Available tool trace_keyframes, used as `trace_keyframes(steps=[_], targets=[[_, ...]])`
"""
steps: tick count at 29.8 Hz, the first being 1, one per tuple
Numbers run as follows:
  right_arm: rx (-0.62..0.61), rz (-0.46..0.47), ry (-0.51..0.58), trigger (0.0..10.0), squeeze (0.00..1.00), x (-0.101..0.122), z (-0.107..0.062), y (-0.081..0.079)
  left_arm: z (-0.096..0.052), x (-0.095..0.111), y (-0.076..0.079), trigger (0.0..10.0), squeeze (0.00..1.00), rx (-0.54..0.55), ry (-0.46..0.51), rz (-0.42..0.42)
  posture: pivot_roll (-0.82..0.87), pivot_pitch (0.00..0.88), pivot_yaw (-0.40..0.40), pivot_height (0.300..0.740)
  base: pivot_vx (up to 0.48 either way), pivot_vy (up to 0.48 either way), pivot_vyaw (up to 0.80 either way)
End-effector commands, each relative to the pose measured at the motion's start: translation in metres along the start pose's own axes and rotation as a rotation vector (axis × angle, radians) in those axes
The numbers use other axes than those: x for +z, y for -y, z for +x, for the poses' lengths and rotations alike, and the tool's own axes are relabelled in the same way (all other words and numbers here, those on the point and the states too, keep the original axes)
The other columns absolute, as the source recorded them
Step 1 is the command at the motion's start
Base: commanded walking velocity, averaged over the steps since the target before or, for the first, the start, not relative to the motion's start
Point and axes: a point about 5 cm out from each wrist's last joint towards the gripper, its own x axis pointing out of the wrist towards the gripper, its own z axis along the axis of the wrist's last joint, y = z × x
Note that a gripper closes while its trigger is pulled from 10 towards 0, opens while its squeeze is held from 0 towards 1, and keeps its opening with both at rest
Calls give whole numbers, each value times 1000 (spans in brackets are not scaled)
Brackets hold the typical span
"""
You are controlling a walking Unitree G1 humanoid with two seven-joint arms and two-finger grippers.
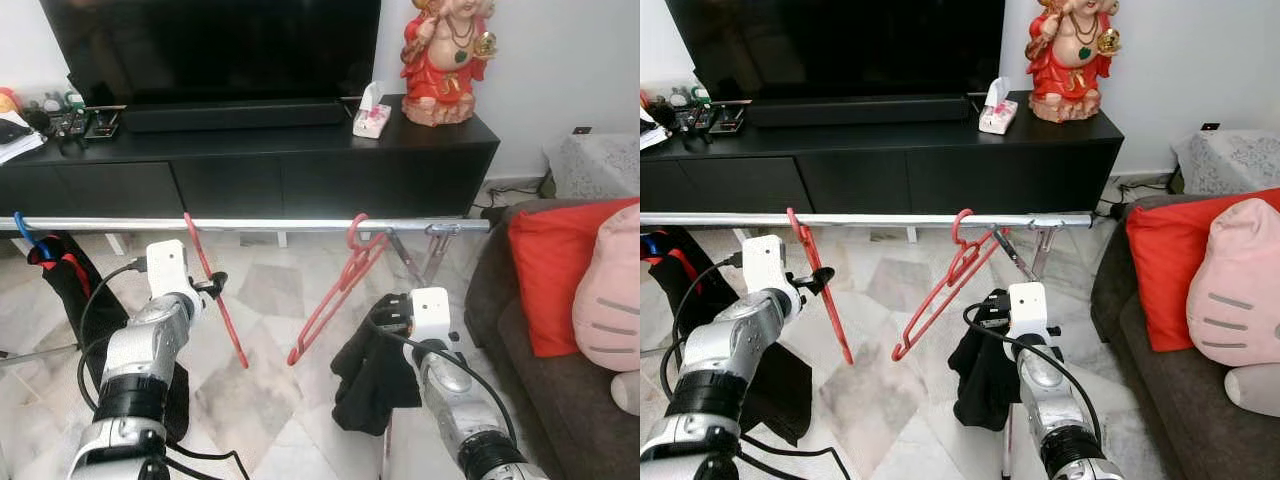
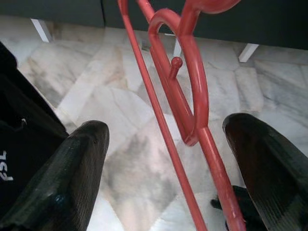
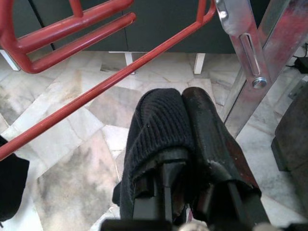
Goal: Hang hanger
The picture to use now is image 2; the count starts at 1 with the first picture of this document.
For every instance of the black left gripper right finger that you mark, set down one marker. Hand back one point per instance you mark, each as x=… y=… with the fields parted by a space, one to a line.
x=272 y=173

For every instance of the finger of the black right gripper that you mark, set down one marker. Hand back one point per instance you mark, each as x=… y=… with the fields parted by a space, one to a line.
x=246 y=211
x=218 y=204

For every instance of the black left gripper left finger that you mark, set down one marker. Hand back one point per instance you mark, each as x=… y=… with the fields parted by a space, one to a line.
x=62 y=183

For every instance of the black jersey garment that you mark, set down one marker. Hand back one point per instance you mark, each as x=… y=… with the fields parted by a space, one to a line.
x=24 y=120

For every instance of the pinkish red plastic hanger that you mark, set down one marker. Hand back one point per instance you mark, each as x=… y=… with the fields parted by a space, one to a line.
x=199 y=84

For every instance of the black TV cabinet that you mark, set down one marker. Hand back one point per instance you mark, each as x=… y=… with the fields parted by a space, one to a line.
x=240 y=24

